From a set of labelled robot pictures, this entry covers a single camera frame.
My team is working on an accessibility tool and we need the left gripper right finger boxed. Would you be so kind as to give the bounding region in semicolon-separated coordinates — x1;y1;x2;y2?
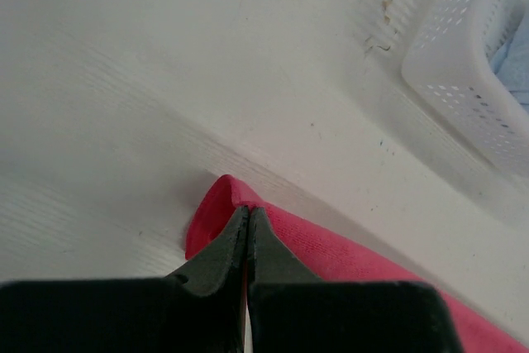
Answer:
247;208;463;352

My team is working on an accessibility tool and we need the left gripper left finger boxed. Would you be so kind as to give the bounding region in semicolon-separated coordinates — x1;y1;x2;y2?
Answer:
1;208;250;352

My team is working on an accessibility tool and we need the pink towel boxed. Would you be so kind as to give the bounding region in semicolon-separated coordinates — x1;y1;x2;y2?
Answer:
185;174;528;352

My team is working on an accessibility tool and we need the white plastic basket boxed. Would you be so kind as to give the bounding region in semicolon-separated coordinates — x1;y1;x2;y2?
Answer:
402;0;528;177

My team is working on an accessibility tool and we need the light blue towel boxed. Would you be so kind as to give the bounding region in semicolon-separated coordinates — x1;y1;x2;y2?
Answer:
490;10;529;112

